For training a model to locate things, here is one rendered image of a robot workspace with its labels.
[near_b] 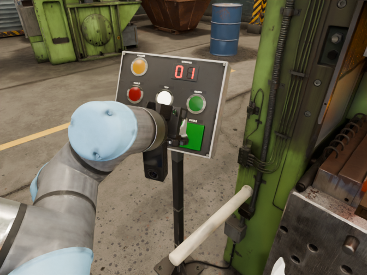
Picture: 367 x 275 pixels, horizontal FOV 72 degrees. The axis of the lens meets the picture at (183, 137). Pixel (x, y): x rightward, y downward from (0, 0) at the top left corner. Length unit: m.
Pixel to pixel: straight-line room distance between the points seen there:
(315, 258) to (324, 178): 0.24
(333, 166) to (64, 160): 0.65
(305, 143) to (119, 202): 1.41
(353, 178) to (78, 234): 0.63
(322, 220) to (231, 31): 4.67
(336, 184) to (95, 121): 0.62
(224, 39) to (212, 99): 4.50
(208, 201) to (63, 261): 1.68
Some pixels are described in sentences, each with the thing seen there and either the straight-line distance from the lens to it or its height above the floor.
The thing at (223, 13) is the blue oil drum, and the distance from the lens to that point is 5.13.
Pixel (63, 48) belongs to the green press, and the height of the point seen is 0.25.
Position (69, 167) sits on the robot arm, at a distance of 0.37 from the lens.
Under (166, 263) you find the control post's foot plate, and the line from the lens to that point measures 1.62.
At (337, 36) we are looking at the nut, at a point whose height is 1.27.
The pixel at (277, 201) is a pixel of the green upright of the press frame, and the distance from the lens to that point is 1.09.
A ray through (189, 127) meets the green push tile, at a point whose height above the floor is 1.03.
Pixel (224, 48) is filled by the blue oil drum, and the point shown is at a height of 0.16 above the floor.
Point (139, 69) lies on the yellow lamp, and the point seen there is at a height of 1.16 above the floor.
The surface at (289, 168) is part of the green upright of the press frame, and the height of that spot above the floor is 0.82.
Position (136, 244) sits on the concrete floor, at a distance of 1.71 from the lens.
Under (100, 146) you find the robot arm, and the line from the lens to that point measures 0.31.
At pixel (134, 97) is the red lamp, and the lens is 0.81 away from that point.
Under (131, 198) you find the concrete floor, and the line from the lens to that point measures 1.96.
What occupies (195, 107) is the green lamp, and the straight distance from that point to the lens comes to 0.73.
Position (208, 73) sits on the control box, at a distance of 0.74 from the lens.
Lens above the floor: 1.41
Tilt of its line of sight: 34 degrees down
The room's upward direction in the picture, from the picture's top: straight up
